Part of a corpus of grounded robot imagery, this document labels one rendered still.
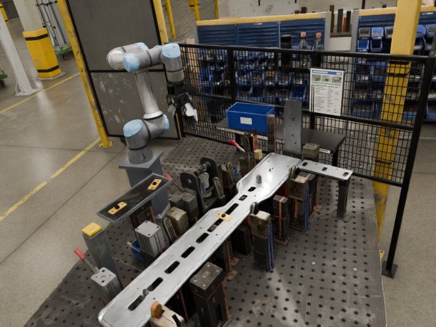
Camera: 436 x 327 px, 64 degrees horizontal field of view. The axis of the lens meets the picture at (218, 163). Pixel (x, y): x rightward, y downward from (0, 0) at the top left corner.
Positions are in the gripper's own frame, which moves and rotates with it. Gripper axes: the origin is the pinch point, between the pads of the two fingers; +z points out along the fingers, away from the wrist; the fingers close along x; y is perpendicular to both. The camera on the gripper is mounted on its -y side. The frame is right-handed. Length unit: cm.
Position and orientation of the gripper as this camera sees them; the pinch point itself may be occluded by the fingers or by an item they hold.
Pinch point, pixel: (186, 118)
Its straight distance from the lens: 171.7
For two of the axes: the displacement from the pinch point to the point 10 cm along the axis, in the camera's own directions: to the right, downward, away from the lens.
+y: -5.9, 4.7, -6.5
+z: 1.1, 8.5, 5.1
